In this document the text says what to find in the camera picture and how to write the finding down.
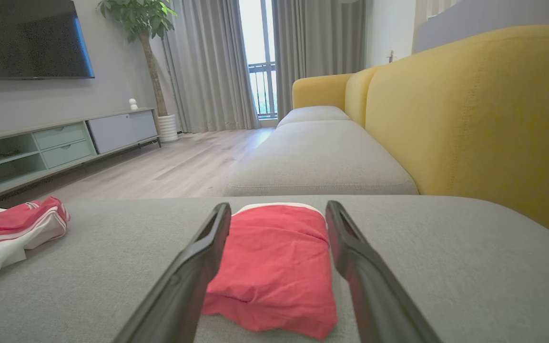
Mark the small grey sofa seat cushion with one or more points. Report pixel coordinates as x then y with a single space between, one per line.
312 114

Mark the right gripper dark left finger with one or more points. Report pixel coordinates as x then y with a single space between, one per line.
184 286

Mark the red shorts white waistband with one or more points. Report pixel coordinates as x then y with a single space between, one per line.
274 267

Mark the long grey green TV cabinet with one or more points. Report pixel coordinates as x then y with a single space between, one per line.
112 131

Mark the wall switch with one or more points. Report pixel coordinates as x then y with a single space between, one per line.
391 56

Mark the green leafy indoor tree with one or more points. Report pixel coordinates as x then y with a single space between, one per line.
136 19

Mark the white ribbed plant pot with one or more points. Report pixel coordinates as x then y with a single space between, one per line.
167 128

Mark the black flat screen television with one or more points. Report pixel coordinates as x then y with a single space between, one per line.
22 38

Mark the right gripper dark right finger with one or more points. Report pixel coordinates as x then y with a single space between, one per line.
370 286

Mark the grey curtain beside sofa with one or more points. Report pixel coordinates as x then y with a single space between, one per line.
322 43

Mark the small dark flat object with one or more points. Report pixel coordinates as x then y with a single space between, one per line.
7 154

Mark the narrow yellow sofa backrest cushion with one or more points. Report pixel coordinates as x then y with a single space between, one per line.
356 95

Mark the wide grey curtain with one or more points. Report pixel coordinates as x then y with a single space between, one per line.
208 66

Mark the yellow sofa armrest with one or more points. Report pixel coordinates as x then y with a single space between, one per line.
320 90

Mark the small white figurine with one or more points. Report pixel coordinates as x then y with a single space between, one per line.
133 105

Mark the medium grey sofa seat cushion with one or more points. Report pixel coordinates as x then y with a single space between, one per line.
317 157

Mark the red jersey white striped trim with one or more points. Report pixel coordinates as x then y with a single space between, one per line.
12 224

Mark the bright balcony glass door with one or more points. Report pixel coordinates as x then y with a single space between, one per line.
255 28

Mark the large yellow sofa backrest cushion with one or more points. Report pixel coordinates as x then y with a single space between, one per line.
470 119

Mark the dark balcony railing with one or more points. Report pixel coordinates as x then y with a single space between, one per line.
260 65

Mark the large grey sofa seat cushion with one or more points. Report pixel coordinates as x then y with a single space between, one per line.
446 286

